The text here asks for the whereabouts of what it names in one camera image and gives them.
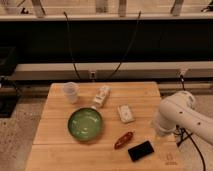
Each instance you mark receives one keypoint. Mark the black rectangular eraser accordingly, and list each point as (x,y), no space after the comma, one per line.
(140,151)

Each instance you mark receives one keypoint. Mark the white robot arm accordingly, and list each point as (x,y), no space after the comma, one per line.
(178,109)

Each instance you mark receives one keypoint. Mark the clear plastic cup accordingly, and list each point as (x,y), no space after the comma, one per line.
(70,90)

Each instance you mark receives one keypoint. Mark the green bowl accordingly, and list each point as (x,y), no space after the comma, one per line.
(85,124)

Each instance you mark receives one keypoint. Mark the wall power outlet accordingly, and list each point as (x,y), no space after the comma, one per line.
(92,74)

